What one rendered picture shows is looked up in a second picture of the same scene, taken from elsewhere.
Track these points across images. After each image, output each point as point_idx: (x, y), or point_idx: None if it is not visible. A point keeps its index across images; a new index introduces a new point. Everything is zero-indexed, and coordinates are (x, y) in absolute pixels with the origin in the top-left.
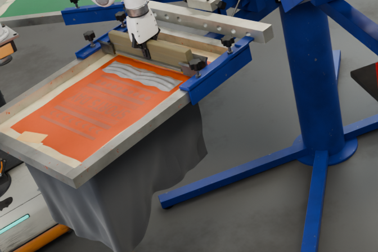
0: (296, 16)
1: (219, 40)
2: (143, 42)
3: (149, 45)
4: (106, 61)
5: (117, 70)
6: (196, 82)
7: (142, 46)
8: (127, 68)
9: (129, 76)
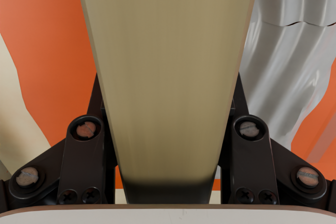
0: None
1: None
2: (265, 201)
3: (226, 123)
4: (218, 194)
5: (274, 139)
6: None
7: (278, 164)
8: (252, 113)
9: (325, 60)
